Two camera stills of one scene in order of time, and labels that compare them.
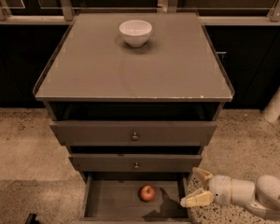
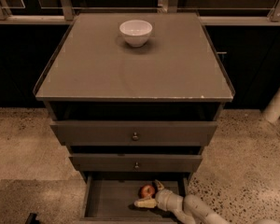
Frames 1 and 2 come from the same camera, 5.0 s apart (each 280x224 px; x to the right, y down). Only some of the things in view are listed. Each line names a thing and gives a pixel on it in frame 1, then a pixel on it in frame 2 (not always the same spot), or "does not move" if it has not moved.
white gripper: (220, 189) → (162, 197)
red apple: (147, 192) does not move
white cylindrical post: (278, 102) does not move
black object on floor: (31, 219) does not move
